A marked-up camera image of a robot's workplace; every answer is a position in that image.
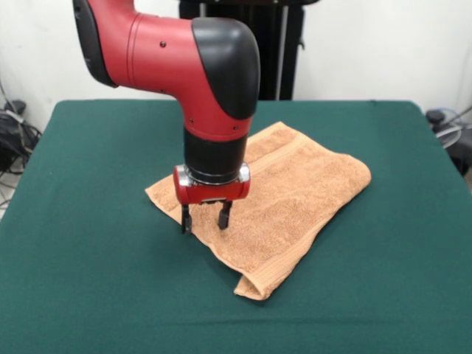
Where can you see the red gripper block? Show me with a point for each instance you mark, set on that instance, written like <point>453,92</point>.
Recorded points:
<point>214,191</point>

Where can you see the tan terry towel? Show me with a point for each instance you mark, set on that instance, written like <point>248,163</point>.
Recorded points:
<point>287,206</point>

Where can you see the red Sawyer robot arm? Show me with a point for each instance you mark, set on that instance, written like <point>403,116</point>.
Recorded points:
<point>166,62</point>

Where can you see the dark green table cloth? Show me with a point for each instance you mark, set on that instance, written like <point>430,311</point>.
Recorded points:
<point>92,258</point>

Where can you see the small black plug box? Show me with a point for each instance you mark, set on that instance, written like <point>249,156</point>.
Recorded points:
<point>436,117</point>

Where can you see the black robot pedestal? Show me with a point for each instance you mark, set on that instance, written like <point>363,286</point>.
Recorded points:
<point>284,48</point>

